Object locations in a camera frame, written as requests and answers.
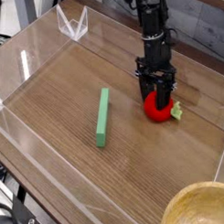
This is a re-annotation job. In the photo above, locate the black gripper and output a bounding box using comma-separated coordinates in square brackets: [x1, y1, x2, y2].
[135, 31, 176, 110]

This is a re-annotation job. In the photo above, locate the red plush fruit green leaf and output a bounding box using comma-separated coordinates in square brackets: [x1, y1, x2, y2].
[144, 91, 184, 122]

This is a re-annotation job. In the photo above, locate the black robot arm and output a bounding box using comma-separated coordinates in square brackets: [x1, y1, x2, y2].
[124, 0, 176, 110]

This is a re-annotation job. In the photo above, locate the green rectangular block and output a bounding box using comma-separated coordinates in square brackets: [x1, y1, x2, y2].
[96, 88, 109, 147]

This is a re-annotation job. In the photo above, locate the wooden bowl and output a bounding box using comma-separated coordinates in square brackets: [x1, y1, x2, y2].
[161, 181, 224, 224]

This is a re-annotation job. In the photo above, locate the black metal clamp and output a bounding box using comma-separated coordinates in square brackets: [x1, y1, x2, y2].
[12, 196, 41, 224]

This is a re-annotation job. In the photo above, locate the clear acrylic tray enclosure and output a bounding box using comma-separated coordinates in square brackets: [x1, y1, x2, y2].
[0, 10, 224, 224]

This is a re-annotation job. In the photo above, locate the black cable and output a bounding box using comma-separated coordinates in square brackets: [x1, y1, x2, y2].
[0, 202, 16, 224]

